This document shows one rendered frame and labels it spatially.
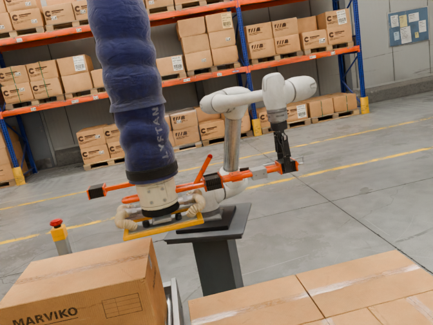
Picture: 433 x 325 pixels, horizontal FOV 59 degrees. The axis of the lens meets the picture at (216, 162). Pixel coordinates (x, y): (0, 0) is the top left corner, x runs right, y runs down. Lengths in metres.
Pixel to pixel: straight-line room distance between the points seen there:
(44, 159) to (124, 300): 9.05
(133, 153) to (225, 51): 7.46
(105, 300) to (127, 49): 0.99
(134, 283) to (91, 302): 0.19
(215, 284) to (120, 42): 1.69
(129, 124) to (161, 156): 0.18
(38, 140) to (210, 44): 4.87
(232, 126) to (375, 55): 9.60
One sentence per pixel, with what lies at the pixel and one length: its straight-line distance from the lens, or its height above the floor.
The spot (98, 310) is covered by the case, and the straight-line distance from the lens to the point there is 1.73.
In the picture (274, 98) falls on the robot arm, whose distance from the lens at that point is 1.70.
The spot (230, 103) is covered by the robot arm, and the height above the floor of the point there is 1.51.
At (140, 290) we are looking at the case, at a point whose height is 0.90.
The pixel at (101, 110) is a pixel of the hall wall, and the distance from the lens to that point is 10.20.
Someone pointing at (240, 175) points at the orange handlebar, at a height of 1.22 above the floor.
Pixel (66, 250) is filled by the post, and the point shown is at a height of 0.86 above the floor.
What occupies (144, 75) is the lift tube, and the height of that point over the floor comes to 1.72.
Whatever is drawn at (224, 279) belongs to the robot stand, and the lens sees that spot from 2.62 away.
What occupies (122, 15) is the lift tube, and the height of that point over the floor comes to 1.94.
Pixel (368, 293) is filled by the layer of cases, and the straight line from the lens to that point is 2.07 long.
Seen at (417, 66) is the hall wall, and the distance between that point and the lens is 12.40.
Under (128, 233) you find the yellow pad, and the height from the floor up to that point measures 1.11.
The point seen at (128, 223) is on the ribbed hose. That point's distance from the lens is 1.66.
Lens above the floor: 1.70
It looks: 14 degrees down
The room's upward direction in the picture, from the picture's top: 10 degrees counter-clockwise
